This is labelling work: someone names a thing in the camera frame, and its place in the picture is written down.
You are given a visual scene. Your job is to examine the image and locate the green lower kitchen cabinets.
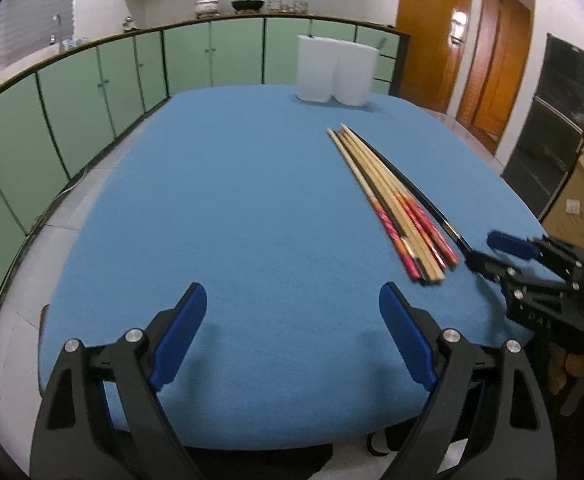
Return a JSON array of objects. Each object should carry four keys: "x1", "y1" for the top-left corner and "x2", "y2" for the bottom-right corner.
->
[{"x1": 0, "y1": 14, "x2": 410, "y2": 291}]

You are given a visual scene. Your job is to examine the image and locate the cardboard box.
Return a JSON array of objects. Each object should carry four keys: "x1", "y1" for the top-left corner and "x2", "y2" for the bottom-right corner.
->
[{"x1": 542, "y1": 152, "x2": 584, "y2": 247}]

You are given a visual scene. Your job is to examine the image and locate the black glass cabinet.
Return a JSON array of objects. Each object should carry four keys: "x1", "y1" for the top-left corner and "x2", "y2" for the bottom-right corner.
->
[{"x1": 502, "y1": 34, "x2": 584, "y2": 220}]

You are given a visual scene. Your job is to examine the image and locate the plain wooden chopstick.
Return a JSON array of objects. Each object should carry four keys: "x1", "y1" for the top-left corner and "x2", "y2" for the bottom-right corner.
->
[{"x1": 335, "y1": 130, "x2": 444, "y2": 284}]

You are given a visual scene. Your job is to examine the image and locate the light bamboo chopstick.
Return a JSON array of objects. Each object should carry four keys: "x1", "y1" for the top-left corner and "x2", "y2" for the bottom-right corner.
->
[{"x1": 331, "y1": 125, "x2": 449, "y2": 284}]

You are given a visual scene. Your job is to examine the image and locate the wooden chopstick red end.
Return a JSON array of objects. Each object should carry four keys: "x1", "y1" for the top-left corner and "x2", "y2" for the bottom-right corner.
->
[{"x1": 327, "y1": 128, "x2": 423, "y2": 282}]

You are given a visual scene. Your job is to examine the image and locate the wooden chopstick red pattern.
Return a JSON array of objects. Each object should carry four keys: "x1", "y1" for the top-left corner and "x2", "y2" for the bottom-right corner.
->
[{"x1": 346, "y1": 127, "x2": 461, "y2": 269}]

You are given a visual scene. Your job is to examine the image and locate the wooden door right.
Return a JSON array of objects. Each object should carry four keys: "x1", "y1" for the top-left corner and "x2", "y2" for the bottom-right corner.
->
[{"x1": 456, "y1": 0, "x2": 534, "y2": 154}]

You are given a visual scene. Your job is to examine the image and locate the wooden door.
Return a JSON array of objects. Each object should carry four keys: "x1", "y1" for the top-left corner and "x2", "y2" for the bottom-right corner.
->
[
  {"x1": 396, "y1": 0, "x2": 472, "y2": 112},
  {"x1": 456, "y1": 0, "x2": 534, "y2": 154}
]

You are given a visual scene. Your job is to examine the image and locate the white right utensil holder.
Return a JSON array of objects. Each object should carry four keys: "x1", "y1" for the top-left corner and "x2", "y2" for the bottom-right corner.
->
[{"x1": 333, "y1": 41, "x2": 380, "y2": 107}]

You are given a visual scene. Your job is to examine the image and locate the white utensil holder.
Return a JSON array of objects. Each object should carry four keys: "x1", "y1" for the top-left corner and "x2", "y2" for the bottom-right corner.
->
[
  {"x1": 295, "y1": 36, "x2": 341, "y2": 103},
  {"x1": 333, "y1": 41, "x2": 380, "y2": 107}
]

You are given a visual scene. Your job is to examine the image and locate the wooden door left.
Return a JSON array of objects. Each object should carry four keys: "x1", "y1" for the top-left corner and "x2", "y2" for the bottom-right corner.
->
[{"x1": 396, "y1": 0, "x2": 472, "y2": 112}]

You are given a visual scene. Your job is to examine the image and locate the blue table mat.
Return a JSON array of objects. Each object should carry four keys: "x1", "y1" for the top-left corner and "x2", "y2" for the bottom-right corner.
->
[{"x1": 38, "y1": 86, "x2": 543, "y2": 450}]

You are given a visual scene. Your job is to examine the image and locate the white left utensil holder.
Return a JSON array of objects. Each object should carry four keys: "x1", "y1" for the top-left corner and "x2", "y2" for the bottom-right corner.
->
[{"x1": 295, "y1": 36, "x2": 341, "y2": 103}]

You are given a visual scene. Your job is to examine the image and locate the glass jars on counter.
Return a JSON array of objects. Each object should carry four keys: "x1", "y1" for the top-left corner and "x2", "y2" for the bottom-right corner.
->
[{"x1": 267, "y1": 0, "x2": 309, "y2": 14}]

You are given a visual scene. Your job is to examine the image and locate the black wok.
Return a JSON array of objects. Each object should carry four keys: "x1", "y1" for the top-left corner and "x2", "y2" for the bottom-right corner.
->
[{"x1": 231, "y1": 0, "x2": 265, "y2": 13}]

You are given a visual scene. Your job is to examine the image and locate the white pot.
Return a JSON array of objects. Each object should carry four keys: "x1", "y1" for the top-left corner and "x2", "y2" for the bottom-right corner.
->
[{"x1": 194, "y1": 0, "x2": 219, "y2": 18}]

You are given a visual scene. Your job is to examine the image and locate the kettle on counter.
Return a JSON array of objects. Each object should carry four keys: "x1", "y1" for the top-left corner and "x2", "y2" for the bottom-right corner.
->
[{"x1": 123, "y1": 15, "x2": 137, "y2": 32}]

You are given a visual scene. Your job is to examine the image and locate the sink faucet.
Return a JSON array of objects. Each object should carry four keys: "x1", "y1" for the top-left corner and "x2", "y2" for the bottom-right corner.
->
[{"x1": 50, "y1": 13, "x2": 65, "y2": 53}]

